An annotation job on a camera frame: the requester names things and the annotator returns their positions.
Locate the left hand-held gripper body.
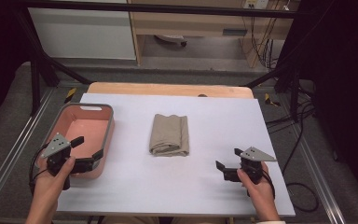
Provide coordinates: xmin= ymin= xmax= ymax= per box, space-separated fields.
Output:
xmin=39 ymin=133 xmax=76 ymax=191

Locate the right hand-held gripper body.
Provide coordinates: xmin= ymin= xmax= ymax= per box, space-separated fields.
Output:
xmin=239 ymin=146 xmax=277 ymax=198

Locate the pink basket with grey rim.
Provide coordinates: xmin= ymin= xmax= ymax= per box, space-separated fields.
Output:
xmin=36 ymin=102 xmax=117 ymax=180

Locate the beige cloth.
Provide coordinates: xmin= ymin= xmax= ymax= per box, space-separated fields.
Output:
xmin=148 ymin=113 xmax=190 ymax=158

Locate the person's right hand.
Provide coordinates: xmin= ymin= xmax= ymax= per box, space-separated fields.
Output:
xmin=236 ymin=161 xmax=276 ymax=204

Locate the person's left hand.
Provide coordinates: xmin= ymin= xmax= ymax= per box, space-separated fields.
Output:
xmin=32 ymin=155 xmax=76 ymax=202

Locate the yellow and black tape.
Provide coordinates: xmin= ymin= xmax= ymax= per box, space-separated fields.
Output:
xmin=63 ymin=87 xmax=77 ymax=105
xmin=263 ymin=92 xmax=282 ymax=107

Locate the white board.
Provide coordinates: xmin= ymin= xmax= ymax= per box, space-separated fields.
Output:
xmin=56 ymin=92 xmax=296 ymax=217

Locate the black metal stand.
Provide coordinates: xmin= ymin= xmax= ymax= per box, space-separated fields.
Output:
xmin=12 ymin=6 xmax=93 ymax=117
xmin=242 ymin=55 xmax=315 ymax=123

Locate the wooden table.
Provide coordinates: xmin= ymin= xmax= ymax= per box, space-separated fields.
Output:
xmin=86 ymin=81 xmax=255 ymax=100

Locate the white cabinet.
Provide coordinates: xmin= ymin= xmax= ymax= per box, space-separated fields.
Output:
xmin=27 ymin=7 xmax=137 ymax=61

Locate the office chair base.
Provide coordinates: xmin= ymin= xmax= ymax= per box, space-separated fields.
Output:
xmin=153 ymin=34 xmax=188 ymax=48

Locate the wooden desk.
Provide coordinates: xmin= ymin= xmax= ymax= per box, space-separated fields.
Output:
xmin=127 ymin=0 xmax=301 ymax=69

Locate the white power strip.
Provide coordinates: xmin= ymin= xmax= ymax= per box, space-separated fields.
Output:
xmin=242 ymin=0 xmax=270 ymax=10

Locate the right hand-held gripper cable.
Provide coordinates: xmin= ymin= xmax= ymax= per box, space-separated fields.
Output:
xmin=261 ymin=168 xmax=277 ymax=201

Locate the hand-held gripper cable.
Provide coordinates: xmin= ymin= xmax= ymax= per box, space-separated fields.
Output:
xmin=261 ymin=168 xmax=277 ymax=201
xmin=27 ymin=142 xmax=50 ymax=196

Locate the left hand-held gripper cable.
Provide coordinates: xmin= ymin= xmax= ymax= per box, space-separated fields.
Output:
xmin=27 ymin=142 xmax=50 ymax=196

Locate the aluminium rail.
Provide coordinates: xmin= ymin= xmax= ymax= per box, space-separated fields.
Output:
xmin=286 ymin=122 xmax=347 ymax=224
xmin=0 ymin=88 xmax=56 ymax=219

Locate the bundle of hanging cables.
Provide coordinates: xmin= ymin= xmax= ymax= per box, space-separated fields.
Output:
xmin=249 ymin=14 xmax=282 ymax=71

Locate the black frame bar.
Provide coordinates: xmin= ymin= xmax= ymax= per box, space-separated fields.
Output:
xmin=21 ymin=0 xmax=307 ymax=20

